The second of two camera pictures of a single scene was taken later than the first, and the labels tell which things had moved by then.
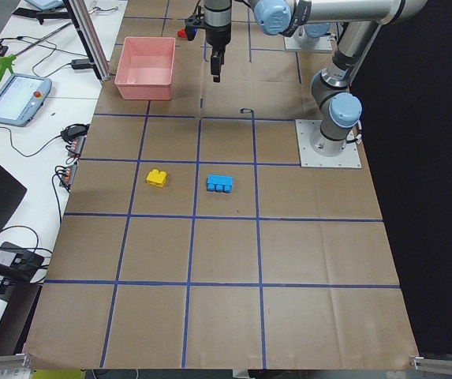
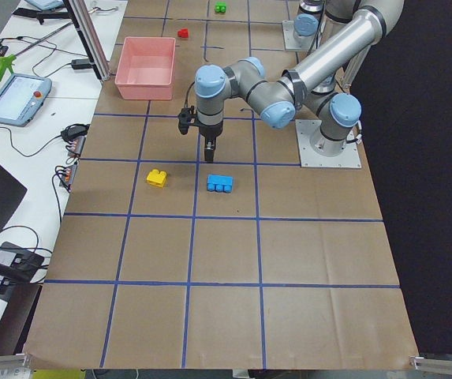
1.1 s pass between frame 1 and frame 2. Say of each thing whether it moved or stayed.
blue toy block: stayed
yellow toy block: stayed
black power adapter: stayed
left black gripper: moved
